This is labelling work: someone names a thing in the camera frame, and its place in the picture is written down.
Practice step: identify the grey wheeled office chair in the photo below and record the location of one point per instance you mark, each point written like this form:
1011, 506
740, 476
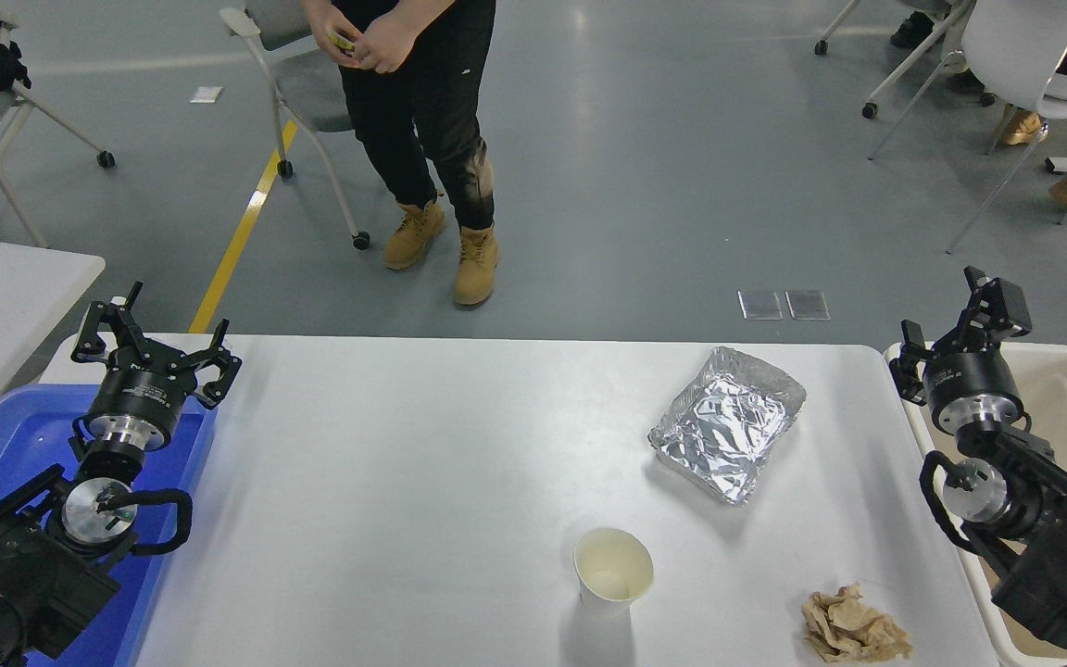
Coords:
311, 93

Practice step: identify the person's left hand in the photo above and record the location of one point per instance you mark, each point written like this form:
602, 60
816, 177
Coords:
390, 42

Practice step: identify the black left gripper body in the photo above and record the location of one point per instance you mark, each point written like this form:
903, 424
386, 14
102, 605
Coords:
140, 394

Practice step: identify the person's right hand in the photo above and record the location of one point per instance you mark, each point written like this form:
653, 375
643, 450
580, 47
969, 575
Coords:
334, 28

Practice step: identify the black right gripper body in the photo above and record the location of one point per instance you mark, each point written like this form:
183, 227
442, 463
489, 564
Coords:
969, 382

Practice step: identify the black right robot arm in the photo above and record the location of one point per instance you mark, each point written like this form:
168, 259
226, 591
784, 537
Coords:
1052, 547

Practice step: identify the crumpled tan paper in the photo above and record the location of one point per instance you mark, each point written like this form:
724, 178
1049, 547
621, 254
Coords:
853, 630

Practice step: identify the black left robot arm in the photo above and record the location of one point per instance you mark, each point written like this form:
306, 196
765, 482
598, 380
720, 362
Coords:
15, 574

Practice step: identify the metal floor plate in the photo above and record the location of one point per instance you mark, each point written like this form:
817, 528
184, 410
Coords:
808, 305
760, 305

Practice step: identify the silver foil tray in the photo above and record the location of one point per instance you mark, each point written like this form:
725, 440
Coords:
728, 426

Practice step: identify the white paper cup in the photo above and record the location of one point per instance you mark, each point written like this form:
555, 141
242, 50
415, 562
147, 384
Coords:
612, 565

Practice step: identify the small snack wrapper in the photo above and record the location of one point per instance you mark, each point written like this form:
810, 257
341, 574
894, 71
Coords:
344, 43

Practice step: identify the white shell chair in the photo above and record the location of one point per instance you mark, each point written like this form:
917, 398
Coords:
1015, 46

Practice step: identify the wheeled chair white legs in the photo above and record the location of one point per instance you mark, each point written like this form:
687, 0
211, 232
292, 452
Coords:
904, 65

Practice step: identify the blue plastic tray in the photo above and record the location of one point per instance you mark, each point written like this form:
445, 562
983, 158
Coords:
6, 435

